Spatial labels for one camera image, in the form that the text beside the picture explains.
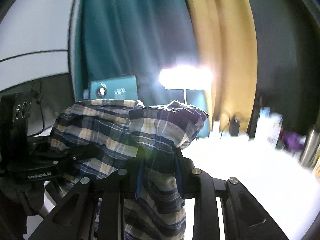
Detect white charger adapter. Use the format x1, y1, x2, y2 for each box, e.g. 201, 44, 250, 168
212, 120, 221, 138

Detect teal box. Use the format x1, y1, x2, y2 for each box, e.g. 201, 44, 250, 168
89, 75, 138, 100

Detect yellow curtain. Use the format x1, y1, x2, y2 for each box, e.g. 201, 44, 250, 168
187, 0, 258, 131

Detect blue yellow plaid pants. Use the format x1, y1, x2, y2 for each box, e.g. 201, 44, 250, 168
49, 99, 208, 239

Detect purple cloth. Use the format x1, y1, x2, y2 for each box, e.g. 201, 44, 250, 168
282, 131, 306, 152

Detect white plastic basket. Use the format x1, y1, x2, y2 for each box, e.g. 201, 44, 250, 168
254, 107, 283, 146

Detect white desk lamp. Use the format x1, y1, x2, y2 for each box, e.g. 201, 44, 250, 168
158, 64, 215, 104

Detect stainless steel tumbler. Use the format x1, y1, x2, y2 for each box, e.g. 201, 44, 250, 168
299, 126, 319, 168

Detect teal curtain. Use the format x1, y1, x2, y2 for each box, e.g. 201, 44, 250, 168
74, 0, 213, 138

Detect black charger adapter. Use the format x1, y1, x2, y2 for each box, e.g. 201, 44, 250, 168
229, 115, 240, 137

